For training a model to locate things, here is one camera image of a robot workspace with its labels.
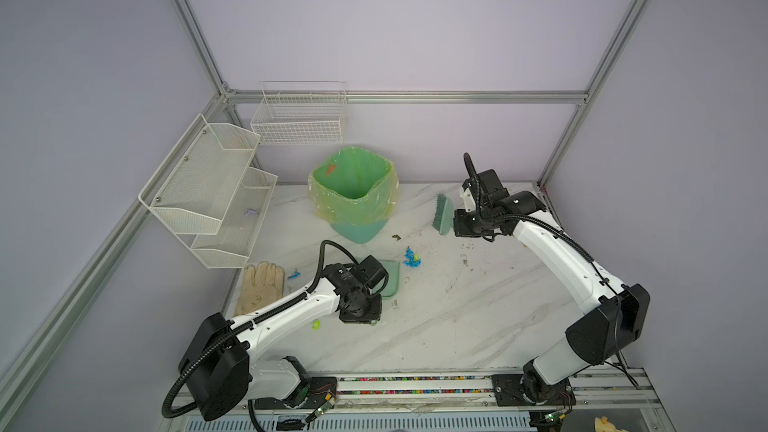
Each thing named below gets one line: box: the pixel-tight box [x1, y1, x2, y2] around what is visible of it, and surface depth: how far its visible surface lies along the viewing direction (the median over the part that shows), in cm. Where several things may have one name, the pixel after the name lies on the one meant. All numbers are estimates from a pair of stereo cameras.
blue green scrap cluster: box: [402, 246, 422, 268], surface depth 100 cm
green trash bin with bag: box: [308, 146, 400, 244], surface depth 92 cm
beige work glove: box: [235, 261, 285, 316], surface depth 95 cm
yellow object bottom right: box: [594, 416, 628, 432], surface depth 67 cm
